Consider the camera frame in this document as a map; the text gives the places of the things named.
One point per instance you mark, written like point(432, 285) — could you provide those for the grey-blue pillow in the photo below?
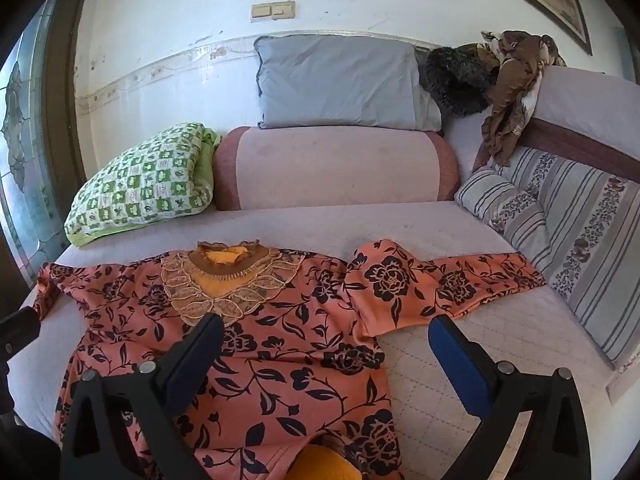
point(335, 80)

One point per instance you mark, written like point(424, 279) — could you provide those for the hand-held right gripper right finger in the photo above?
point(462, 375)

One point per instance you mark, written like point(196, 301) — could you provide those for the sofa backrest with maroon band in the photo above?
point(590, 105)

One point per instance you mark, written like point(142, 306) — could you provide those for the large striped floral pillow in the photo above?
point(585, 240)

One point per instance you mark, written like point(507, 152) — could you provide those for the green checkered pillow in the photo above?
point(145, 185)

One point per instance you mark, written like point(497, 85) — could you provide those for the pink bolster cushion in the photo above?
point(335, 170)

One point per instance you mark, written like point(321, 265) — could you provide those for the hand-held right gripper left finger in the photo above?
point(192, 362)

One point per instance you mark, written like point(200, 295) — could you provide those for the brown patterned cloth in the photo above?
point(510, 110)

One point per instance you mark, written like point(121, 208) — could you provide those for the pale quilted mattress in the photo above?
point(550, 340)

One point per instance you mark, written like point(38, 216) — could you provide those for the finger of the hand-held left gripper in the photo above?
point(17, 332)

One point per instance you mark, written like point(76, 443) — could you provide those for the orange floral shirt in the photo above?
point(300, 360)

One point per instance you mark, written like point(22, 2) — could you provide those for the striped folded cloth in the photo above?
point(505, 210)

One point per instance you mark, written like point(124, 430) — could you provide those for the dark crumpled cloth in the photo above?
point(460, 85)

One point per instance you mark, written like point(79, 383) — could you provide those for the beige wall switch plate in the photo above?
point(272, 11)

